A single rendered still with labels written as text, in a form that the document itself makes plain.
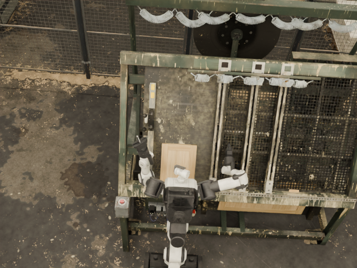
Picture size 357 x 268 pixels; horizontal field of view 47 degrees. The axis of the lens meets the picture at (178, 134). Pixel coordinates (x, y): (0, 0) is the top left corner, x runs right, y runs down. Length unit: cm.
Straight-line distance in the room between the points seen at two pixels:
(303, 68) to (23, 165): 340
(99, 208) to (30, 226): 74
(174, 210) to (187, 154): 67
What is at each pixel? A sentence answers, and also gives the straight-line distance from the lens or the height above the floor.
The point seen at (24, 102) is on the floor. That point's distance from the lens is 599.
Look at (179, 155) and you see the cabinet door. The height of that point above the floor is 115.
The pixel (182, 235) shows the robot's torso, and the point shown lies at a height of 106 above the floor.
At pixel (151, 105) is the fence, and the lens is 355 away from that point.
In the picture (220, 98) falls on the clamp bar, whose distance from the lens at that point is 355.
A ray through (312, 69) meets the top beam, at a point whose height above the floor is 193.
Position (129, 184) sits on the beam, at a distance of 382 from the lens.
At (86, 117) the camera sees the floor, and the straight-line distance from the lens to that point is 563.
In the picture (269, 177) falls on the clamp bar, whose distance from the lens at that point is 382.
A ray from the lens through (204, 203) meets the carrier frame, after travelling 431.
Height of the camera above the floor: 407
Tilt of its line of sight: 49 degrees down
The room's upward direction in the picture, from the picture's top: 5 degrees clockwise
